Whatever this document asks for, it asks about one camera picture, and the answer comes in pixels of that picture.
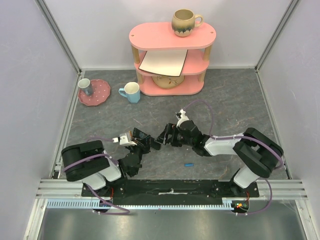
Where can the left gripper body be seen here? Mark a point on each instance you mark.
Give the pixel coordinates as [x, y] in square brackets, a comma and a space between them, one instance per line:
[142, 147]

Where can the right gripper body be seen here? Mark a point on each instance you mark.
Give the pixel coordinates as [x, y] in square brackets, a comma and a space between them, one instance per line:
[169, 136]

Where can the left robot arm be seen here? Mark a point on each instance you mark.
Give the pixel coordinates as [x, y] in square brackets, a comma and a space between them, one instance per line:
[90, 163]

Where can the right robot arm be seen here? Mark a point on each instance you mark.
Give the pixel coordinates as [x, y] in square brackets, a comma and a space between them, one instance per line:
[259, 153]

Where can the blue battery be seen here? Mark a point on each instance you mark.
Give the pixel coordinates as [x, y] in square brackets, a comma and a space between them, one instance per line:
[189, 164]

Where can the beige floral bowl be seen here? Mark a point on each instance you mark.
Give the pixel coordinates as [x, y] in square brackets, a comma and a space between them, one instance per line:
[167, 82]

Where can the light blue mug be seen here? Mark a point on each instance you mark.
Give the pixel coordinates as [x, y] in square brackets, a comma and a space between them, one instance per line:
[131, 91]

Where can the pink dotted plate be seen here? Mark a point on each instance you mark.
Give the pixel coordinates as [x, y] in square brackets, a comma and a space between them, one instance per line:
[101, 91]

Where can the pink three-tier shelf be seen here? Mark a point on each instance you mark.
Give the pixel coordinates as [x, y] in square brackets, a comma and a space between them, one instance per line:
[160, 36]

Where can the white square plate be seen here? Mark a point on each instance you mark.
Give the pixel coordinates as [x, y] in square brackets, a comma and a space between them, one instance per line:
[164, 62]

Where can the grey small mug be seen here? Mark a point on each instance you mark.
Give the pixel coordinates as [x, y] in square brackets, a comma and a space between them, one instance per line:
[85, 85]

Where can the beige ceramic mug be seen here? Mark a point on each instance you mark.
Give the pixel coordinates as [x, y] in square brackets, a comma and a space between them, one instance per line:
[184, 21]

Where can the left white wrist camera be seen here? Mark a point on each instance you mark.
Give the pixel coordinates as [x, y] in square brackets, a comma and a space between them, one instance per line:
[125, 139]

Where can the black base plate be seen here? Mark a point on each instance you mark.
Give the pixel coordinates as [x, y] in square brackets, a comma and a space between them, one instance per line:
[125, 188]

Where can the aluminium front rail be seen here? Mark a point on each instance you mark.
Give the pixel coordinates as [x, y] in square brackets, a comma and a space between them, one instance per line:
[282, 189]

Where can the left aluminium frame post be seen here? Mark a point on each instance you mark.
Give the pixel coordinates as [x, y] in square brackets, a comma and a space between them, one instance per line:
[58, 34]

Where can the aluminium frame post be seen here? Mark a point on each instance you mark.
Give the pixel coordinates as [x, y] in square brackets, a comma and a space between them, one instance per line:
[277, 32]
[58, 34]

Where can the right aluminium frame post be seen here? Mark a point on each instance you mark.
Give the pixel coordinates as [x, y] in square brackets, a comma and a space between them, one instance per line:
[277, 32]

